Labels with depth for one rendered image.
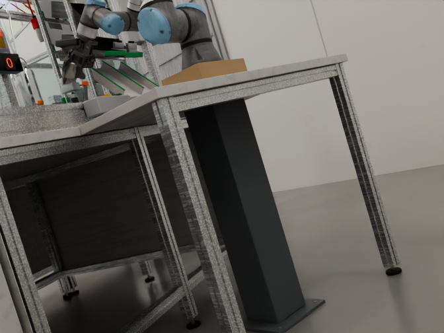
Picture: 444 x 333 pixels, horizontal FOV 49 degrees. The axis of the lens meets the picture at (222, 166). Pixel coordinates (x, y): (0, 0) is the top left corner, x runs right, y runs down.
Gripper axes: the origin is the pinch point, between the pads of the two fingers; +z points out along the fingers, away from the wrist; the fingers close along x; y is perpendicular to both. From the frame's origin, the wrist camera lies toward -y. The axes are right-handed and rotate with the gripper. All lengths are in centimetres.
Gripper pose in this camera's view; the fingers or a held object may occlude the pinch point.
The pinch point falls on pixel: (67, 80)
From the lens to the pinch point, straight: 214.4
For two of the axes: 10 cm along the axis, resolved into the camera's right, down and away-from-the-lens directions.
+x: 3.9, -1.6, 9.0
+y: 8.4, 4.7, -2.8
